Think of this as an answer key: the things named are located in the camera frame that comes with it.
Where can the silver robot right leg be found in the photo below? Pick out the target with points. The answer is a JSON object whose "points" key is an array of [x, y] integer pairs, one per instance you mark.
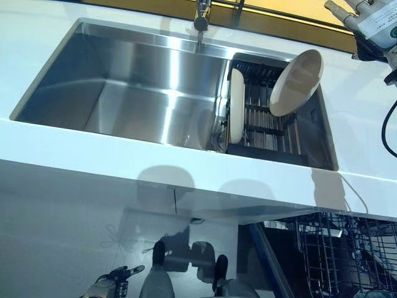
{"points": [[235, 290]]}

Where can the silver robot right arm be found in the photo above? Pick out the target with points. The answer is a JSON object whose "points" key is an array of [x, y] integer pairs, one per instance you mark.
{"points": [[394, 59]]}

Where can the black robot foot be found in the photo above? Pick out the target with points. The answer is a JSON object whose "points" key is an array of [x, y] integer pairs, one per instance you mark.
{"points": [[159, 253], [221, 267]]}

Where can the silver robot leg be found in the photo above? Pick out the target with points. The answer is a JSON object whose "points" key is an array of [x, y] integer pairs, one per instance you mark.
{"points": [[156, 284], [235, 290]]}

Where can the chrome pull-down faucet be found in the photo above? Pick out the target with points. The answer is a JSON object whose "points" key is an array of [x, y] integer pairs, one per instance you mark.
{"points": [[201, 21]]}

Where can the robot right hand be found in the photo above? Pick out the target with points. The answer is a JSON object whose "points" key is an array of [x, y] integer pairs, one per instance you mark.
{"points": [[375, 21]]}

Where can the stainless steel kitchen sink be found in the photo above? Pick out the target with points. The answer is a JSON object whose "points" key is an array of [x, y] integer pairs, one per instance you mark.
{"points": [[124, 77]]}

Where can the black robot right foot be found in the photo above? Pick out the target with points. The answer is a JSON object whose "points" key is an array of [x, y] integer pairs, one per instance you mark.
{"points": [[221, 267]]}

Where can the cream round plate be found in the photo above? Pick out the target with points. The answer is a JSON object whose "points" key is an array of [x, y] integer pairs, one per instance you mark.
{"points": [[294, 83], [236, 105]]}

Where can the black dish drying rack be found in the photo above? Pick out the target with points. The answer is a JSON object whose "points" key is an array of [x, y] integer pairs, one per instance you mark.
{"points": [[266, 130]]}

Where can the built-in dishwasher with open door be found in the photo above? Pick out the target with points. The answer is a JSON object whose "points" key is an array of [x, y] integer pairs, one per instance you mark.
{"points": [[273, 257]]}

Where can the black robot left foot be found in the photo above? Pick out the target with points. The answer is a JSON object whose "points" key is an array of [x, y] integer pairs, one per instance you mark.
{"points": [[159, 253]]}

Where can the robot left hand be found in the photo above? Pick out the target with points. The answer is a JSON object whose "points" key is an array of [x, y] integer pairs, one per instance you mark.
{"points": [[119, 274]]}

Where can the silver robot left leg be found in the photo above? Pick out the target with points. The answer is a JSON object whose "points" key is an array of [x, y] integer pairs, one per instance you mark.
{"points": [[156, 284]]}

